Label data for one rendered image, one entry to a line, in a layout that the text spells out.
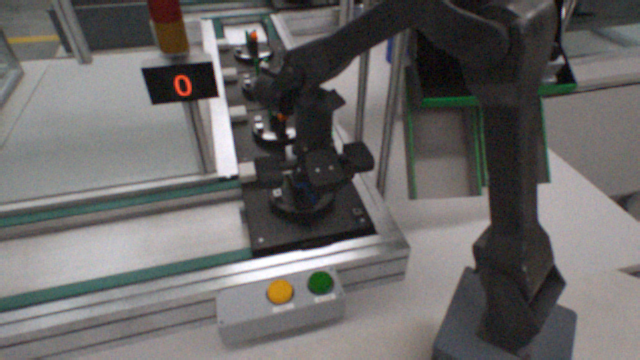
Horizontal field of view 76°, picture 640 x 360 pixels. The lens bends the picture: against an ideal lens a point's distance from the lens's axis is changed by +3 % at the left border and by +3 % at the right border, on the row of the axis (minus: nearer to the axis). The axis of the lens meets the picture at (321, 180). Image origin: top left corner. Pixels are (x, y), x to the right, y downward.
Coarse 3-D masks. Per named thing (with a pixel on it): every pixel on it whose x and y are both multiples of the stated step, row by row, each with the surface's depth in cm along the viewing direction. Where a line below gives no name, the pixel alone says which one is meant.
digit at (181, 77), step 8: (168, 72) 71; (176, 72) 71; (184, 72) 71; (192, 72) 72; (168, 80) 71; (176, 80) 72; (184, 80) 72; (192, 80) 72; (176, 88) 73; (184, 88) 73; (192, 88) 73; (176, 96) 74; (184, 96) 74; (192, 96) 74
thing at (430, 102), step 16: (416, 32) 70; (416, 48) 71; (432, 48) 75; (416, 64) 71; (432, 64) 73; (448, 64) 73; (416, 80) 71; (432, 80) 72; (448, 80) 72; (464, 80) 72; (432, 96) 70; (448, 96) 70; (464, 96) 71
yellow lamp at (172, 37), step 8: (160, 24) 66; (168, 24) 66; (176, 24) 67; (184, 24) 68; (160, 32) 67; (168, 32) 67; (176, 32) 67; (184, 32) 69; (160, 40) 68; (168, 40) 67; (176, 40) 68; (184, 40) 69; (160, 48) 69; (168, 48) 68; (176, 48) 69; (184, 48) 69
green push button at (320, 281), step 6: (312, 276) 69; (318, 276) 69; (324, 276) 69; (330, 276) 69; (312, 282) 68; (318, 282) 68; (324, 282) 68; (330, 282) 68; (312, 288) 67; (318, 288) 67; (324, 288) 67; (330, 288) 68
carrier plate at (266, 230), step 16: (256, 192) 85; (352, 192) 85; (256, 208) 82; (336, 208) 82; (352, 208) 82; (256, 224) 78; (272, 224) 78; (288, 224) 78; (304, 224) 78; (320, 224) 78; (336, 224) 78; (352, 224) 78; (368, 224) 78; (256, 240) 75; (272, 240) 75; (288, 240) 75; (304, 240) 75
